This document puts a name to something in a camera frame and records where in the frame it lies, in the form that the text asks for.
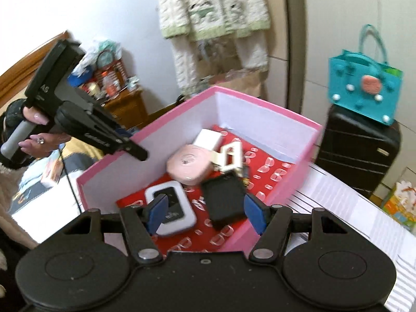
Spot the white black wifi router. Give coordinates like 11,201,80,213
145,180,197,237

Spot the black battery charger cradle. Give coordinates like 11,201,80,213
200,171,246,230

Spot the pink round label printer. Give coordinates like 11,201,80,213
166,144,213,186

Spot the cream hair claw clip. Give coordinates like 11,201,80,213
210,141,243,177

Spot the pink cardboard box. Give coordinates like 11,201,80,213
77,87,322,253

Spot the white charger cube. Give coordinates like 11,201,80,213
192,129,222,151

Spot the person's left hand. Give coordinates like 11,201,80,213
18,107,71,159

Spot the red printed paper bag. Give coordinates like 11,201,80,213
115,125,298,254

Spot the black suitcase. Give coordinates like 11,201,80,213
315,104,402,198

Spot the brown paper bag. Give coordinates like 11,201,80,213
197,32,269,97

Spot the cream knitted cardigan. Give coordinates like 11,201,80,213
159,0,271,91

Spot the teal tote bag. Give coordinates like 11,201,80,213
328,24,403,125

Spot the beige wardrobe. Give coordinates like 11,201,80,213
263,0,415,199

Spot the black clothes rack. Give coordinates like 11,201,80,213
285,0,307,113

